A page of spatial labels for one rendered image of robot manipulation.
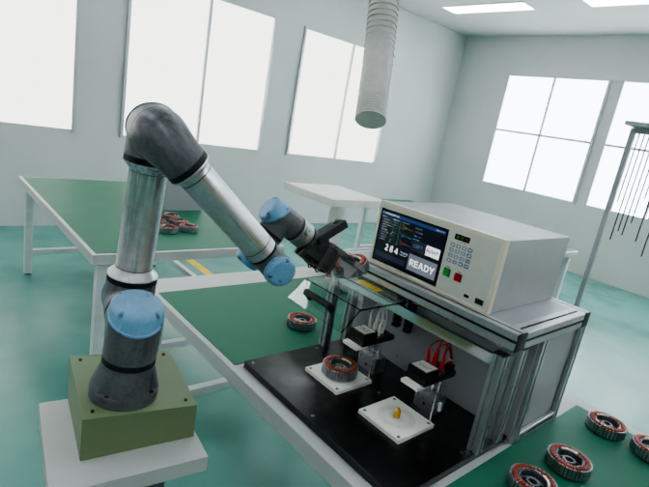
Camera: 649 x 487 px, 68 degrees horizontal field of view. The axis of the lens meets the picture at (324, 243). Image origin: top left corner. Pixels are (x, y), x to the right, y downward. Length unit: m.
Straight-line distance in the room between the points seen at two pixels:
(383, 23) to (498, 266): 1.70
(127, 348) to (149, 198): 0.33
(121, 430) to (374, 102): 1.86
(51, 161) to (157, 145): 4.59
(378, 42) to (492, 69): 6.32
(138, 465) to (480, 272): 0.93
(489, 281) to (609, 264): 6.53
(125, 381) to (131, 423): 0.10
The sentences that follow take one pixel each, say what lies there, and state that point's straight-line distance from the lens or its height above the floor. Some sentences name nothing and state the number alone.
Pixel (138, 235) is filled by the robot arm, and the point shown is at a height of 1.20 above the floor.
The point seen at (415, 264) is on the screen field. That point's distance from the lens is 1.45.
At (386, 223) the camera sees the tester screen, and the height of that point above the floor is 1.25.
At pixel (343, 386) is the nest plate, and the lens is 1.50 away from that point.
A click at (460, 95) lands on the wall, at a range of 9.12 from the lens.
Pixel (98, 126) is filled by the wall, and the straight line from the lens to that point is 5.64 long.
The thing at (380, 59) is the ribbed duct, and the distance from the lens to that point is 2.63.
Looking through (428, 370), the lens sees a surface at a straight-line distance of 1.40.
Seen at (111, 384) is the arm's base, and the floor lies 0.90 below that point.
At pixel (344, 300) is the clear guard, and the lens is 1.34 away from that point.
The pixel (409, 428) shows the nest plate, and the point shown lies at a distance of 1.40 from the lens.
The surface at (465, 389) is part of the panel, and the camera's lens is 1.57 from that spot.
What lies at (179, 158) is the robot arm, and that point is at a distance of 1.01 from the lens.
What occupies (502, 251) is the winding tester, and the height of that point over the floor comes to 1.29.
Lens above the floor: 1.53
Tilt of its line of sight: 14 degrees down
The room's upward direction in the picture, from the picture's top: 10 degrees clockwise
